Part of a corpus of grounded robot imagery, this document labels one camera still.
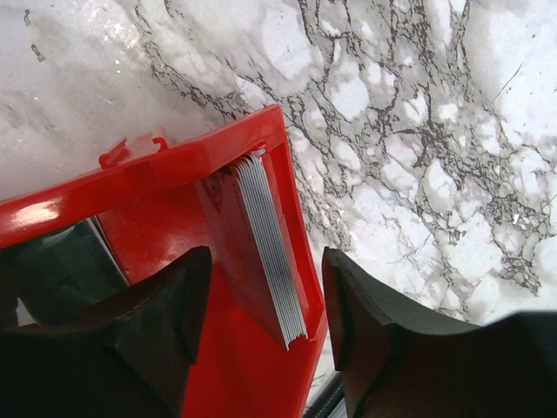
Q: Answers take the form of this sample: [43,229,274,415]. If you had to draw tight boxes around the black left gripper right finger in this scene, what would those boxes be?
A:
[322,248,556,417]

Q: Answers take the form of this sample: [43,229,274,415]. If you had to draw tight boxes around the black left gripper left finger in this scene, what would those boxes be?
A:
[1,246,212,417]

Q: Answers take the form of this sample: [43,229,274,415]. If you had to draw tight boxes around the black card in bin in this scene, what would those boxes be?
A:
[1,217,129,324]

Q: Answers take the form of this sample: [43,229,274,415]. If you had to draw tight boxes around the red plastic bin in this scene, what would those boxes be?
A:
[1,105,325,417]

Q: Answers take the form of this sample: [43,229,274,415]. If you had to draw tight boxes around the cards in red bin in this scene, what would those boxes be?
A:
[196,150,307,350]

